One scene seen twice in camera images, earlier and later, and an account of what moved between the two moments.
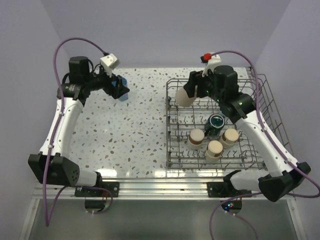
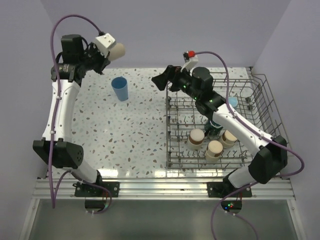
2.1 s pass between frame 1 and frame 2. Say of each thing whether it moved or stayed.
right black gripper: moved
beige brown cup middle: stayed
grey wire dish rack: stayed
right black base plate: stayed
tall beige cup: moved
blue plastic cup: stayed
